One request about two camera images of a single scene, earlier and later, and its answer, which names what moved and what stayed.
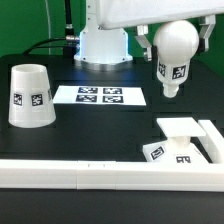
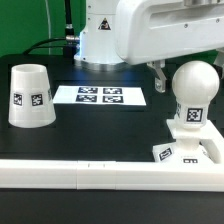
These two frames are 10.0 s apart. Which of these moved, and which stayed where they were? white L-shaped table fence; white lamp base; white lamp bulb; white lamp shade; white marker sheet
Moved: white lamp bulb; white lamp base
Stayed: white L-shaped table fence; white lamp shade; white marker sheet
